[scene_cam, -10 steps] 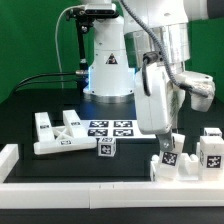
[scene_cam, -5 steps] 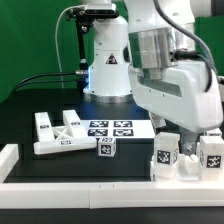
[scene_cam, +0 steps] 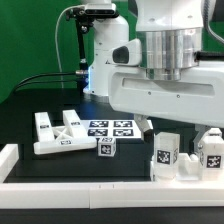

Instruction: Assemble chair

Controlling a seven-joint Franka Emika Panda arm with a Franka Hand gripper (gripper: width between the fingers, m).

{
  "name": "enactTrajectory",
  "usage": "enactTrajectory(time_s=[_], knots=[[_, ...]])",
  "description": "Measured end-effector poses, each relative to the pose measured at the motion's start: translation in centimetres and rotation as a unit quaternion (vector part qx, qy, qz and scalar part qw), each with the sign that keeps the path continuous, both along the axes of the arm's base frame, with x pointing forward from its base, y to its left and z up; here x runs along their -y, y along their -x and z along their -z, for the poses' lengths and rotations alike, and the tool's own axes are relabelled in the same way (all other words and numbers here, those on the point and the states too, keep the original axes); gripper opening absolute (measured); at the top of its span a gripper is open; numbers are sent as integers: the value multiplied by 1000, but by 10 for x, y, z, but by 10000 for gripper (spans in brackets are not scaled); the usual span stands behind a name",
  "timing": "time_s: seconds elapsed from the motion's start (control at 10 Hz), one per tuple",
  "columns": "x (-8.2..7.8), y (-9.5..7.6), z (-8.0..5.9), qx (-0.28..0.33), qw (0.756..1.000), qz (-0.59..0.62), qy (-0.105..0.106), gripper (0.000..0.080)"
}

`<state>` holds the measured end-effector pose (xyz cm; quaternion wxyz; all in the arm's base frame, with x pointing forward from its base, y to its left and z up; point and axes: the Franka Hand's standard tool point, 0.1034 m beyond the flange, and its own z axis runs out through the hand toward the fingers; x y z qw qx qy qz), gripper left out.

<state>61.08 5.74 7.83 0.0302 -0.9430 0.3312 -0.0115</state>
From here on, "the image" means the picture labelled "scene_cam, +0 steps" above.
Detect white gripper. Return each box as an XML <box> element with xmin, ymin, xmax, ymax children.
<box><xmin>108</xmin><ymin>39</ymin><xmax>224</xmax><ymax>149</ymax></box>

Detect white seat block with pegs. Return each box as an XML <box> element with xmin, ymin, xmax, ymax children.
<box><xmin>149</xmin><ymin>152</ymin><xmax>203</xmax><ymax>183</ymax></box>

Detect white tagged cube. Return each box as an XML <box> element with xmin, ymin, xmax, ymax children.
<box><xmin>98</xmin><ymin>136</ymin><xmax>116</xmax><ymax>157</ymax></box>
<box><xmin>208</xmin><ymin>128</ymin><xmax>222</xmax><ymax>137</ymax></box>

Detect white chair back frame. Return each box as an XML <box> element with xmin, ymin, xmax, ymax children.
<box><xmin>34</xmin><ymin>110</ymin><xmax>97</xmax><ymax>155</ymax></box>

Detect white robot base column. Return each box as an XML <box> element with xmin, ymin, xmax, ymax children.
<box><xmin>83</xmin><ymin>16</ymin><xmax>129</xmax><ymax>103</ymax></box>

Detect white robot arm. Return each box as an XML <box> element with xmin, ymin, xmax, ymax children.
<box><xmin>108</xmin><ymin>0</ymin><xmax>224</xmax><ymax>139</ymax></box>

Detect white chair seat plate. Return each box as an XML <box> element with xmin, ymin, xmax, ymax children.
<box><xmin>82</xmin><ymin>119</ymin><xmax>142</xmax><ymax>140</ymax></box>

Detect white front barrier rail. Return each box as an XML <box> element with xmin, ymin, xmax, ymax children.
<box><xmin>0</xmin><ymin>182</ymin><xmax>224</xmax><ymax>209</ymax></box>

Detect white barrier rail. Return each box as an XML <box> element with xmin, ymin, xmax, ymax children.
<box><xmin>0</xmin><ymin>182</ymin><xmax>224</xmax><ymax>209</ymax></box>
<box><xmin>0</xmin><ymin>144</ymin><xmax>19</xmax><ymax>184</ymax></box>

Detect black camera on stand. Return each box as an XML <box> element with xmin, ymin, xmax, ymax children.
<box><xmin>66</xmin><ymin>3</ymin><xmax>119</xmax><ymax>20</ymax></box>

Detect grey camera cable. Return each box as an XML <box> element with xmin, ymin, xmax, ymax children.
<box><xmin>54</xmin><ymin>4</ymin><xmax>81</xmax><ymax>89</ymax></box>

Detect black cables on table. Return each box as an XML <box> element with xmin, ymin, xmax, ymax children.
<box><xmin>11</xmin><ymin>70</ymin><xmax>84</xmax><ymax>96</ymax></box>

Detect white left barrier rail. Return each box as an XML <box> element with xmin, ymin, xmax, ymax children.
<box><xmin>0</xmin><ymin>144</ymin><xmax>19</xmax><ymax>184</ymax></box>

